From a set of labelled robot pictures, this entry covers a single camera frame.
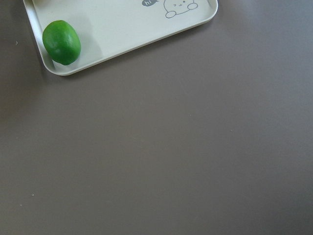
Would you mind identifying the cream plastic tray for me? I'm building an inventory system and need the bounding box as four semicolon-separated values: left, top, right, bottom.
24;0;219;76

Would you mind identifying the green lime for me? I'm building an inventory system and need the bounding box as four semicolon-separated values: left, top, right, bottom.
42;20;81;66

